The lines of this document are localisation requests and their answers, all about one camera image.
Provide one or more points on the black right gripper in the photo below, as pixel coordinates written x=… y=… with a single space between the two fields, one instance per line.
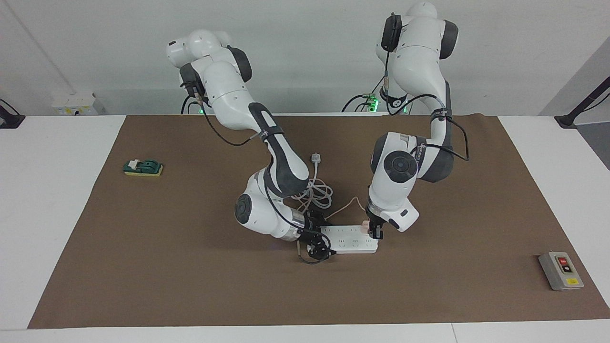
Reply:
x=310 y=233

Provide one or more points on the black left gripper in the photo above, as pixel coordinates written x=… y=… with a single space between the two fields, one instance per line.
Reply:
x=374 y=218

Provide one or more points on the pink charger plug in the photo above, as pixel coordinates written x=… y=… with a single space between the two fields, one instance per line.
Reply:
x=364 y=227

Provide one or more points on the white power strip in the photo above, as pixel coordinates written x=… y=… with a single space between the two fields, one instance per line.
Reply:
x=350 y=243

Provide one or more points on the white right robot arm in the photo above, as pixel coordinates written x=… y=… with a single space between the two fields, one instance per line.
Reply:
x=224 y=85

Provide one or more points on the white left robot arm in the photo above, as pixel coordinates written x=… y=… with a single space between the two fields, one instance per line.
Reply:
x=410 y=190

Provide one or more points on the brown table mat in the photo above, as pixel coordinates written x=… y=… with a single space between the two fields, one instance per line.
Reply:
x=190 y=286

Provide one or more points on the white box yellow labels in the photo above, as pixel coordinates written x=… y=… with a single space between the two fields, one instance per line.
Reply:
x=76 y=105

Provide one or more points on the small black clamp stand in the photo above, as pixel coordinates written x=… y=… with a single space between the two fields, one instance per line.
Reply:
x=9 y=120

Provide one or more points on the grey on-off switch box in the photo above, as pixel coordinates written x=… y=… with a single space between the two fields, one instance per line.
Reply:
x=560 y=276

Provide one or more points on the green knife switch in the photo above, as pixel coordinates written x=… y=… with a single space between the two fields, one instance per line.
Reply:
x=147 y=166

